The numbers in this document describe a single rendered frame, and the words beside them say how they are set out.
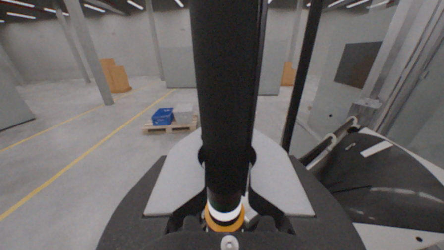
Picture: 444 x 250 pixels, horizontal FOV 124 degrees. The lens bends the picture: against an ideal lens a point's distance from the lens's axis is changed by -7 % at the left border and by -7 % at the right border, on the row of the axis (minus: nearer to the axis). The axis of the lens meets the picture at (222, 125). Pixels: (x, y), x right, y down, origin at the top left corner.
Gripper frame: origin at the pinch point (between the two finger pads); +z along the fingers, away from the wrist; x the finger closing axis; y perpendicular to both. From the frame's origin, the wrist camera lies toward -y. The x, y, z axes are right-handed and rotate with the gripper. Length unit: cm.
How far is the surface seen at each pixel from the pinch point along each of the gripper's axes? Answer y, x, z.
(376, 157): 4.8, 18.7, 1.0
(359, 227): 28.2, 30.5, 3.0
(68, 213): 149, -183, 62
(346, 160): 7.6, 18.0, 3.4
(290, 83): 144, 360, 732
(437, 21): -17, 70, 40
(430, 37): -12, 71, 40
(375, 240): 27.3, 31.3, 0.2
